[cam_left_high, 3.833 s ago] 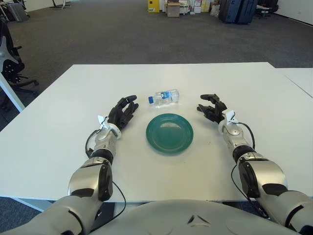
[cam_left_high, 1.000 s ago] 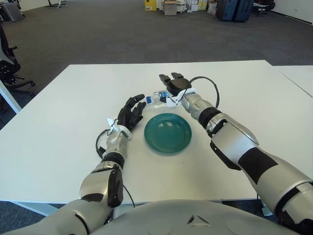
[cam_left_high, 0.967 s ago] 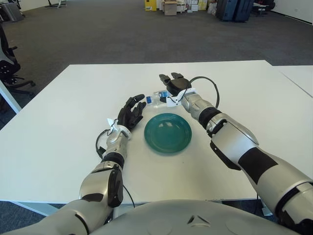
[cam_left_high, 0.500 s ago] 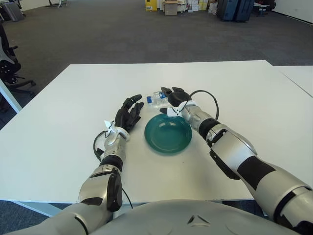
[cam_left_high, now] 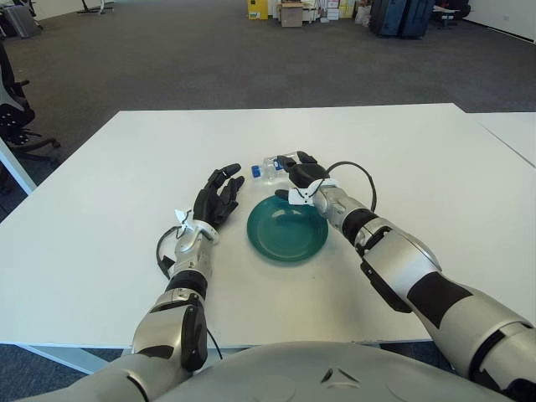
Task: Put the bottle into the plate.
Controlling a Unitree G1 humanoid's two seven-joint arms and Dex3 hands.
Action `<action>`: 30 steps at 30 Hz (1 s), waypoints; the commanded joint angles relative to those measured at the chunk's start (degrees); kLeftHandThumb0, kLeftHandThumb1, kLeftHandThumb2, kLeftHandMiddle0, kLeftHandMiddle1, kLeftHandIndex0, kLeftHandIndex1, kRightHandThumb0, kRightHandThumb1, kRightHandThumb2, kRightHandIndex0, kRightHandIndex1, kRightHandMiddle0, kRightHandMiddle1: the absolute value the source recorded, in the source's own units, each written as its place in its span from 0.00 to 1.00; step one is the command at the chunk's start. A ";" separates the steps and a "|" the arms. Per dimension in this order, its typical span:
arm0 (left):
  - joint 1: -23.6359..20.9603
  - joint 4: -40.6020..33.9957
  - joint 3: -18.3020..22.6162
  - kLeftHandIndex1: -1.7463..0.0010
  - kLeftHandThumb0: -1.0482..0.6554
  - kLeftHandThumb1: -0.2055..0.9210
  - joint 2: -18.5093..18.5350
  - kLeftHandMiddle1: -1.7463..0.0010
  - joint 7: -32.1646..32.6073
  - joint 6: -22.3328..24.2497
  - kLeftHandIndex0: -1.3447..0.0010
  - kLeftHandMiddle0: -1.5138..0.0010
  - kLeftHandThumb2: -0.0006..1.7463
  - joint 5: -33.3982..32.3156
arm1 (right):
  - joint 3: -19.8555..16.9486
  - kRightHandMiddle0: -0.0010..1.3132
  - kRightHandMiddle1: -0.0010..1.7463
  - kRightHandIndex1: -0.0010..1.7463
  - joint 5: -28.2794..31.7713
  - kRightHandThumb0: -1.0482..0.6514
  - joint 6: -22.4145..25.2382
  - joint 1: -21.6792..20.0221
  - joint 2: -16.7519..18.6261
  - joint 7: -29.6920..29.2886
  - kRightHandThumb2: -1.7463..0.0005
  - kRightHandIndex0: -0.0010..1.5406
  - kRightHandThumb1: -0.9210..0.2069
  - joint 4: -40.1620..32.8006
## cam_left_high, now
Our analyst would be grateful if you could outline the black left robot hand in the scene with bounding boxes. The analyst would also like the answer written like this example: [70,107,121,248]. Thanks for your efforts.
[193,162,246,229]

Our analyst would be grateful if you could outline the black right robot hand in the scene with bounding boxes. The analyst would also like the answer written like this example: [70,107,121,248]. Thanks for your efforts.
[274,152,327,201]

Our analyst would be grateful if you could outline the clear bottle with blue cap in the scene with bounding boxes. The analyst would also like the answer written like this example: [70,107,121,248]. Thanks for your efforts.
[250,153,302,188]

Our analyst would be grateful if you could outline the green round plate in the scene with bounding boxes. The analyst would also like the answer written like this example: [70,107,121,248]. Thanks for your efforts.
[246,196,330,264]

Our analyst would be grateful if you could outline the brown cardboard box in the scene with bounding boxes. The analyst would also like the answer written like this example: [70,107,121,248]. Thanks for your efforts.
[279,2,303,28]

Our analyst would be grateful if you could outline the stack of white boxes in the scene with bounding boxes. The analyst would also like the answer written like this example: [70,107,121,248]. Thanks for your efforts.
[301,0,357,22]

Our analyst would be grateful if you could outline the yellow box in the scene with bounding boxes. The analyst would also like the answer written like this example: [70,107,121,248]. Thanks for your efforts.
[245,0,269,21]

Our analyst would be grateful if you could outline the black and blue suitcase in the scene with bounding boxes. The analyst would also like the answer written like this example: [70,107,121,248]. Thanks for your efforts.
[369,0,405,37]

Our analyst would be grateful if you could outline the grey robot torso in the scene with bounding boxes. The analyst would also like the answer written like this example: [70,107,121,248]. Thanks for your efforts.
[154,341,516,402]

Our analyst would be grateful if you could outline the background desk with chair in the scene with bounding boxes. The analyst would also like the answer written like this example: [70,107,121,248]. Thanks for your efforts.
[430,0,472,29]

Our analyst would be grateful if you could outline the black office chair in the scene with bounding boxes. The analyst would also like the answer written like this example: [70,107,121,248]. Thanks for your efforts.
[0,39,62,168]

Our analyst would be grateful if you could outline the background desk legs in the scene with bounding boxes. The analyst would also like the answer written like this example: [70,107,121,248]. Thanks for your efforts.
[75,0,116,16]

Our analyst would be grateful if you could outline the grey metal cabinet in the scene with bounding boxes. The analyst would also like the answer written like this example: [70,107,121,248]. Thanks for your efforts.
[2,6,43,39]

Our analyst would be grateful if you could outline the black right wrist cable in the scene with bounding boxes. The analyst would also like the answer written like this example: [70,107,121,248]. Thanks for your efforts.
[326,161,377,210]

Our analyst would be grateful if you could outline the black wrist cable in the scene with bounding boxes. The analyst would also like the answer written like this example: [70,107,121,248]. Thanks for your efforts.
[156,225,181,280]
[326,161,377,210]

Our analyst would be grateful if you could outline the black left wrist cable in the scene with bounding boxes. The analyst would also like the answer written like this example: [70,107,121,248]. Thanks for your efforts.
[156,225,181,280]

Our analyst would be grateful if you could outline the black left elbow cable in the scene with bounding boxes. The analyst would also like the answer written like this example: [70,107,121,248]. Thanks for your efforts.
[204,328,223,361]

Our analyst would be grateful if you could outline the white side desk frame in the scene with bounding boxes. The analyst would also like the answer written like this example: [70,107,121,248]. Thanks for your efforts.
[0,136,37,196]

